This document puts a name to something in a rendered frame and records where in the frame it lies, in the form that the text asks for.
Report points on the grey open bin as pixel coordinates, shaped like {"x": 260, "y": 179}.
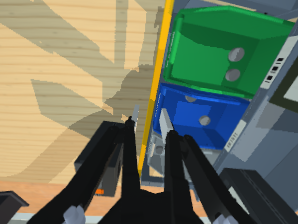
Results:
{"x": 157, "y": 161}

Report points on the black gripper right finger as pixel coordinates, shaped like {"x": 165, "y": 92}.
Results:
{"x": 218, "y": 203}

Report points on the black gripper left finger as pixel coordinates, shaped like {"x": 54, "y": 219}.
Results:
{"x": 69, "y": 206}

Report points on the blue open bin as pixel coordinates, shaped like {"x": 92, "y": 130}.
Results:
{"x": 224, "y": 111}

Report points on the yellow bar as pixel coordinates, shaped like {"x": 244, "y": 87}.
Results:
{"x": 157, "y": 69}

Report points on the green bin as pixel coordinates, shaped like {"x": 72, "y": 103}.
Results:
{"x": 209, "y": 34}

